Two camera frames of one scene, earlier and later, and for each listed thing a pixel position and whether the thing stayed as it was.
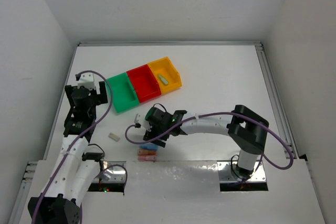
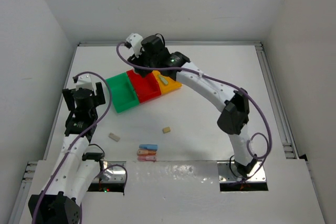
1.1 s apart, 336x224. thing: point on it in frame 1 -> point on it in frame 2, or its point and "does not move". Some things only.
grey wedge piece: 164,80 does not move
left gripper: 96,96 does not move
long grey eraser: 114,136 does not move
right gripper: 149,135 -> 136,61
